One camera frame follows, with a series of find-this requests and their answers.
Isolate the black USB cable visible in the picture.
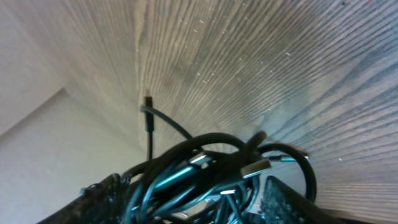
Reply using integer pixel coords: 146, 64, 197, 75
119, 96, 318, 224

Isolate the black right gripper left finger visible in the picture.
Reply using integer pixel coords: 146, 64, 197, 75
39, 174, 125, 224

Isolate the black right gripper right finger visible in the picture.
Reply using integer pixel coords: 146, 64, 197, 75
260, 176, 344, 224

